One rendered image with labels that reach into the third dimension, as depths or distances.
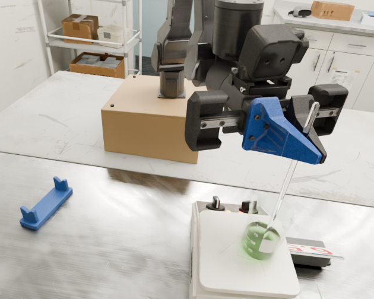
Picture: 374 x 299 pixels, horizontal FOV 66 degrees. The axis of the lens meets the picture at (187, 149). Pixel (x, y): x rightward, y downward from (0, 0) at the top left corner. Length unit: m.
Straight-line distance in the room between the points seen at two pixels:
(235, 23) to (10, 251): 0.45
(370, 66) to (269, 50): 2.73
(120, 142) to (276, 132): 0.43
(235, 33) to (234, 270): 0.28
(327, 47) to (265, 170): 2.23
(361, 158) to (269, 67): 0.58
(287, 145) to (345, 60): 2.65
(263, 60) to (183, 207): 0.33
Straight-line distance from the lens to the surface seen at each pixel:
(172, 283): 0.46
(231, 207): 0.51
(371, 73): 3.06
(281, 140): 0.29
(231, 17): 0.36
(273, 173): 0.68
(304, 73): 2.87
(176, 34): 0.60
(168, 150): 0.64
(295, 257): 0.51
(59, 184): 0.58
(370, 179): 0.79
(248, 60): 0.32
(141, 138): 0.64
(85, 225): 0.53
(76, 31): 2.57
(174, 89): 0.66
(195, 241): 0.42
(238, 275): 0.38
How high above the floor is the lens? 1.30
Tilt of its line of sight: 35 degrees down
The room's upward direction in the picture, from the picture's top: 6 degrees clockwise
